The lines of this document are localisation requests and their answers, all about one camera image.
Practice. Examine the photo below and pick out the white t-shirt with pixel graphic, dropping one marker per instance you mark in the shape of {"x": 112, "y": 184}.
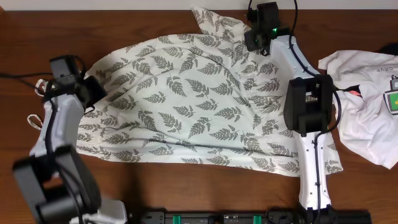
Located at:
{"x": 367, "y": 89}

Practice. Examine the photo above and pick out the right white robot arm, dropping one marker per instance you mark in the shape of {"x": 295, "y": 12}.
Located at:
{"x": 307, "y": 110}

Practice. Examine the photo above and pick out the white fern-print dress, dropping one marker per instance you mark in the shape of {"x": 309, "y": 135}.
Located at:
{"x": 186, "y": 98}

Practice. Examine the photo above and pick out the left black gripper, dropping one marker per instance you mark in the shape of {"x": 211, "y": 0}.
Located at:
{"x": 99, "y": 91}

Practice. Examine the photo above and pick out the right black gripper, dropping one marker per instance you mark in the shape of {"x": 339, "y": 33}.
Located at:
{"x": 249, "y": 37}

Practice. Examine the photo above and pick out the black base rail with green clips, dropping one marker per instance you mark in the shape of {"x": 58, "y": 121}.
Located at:
{"x": 273, "y": 216}

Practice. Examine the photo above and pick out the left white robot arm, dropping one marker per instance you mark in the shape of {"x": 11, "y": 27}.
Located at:
{"x": 55, "y": 182}

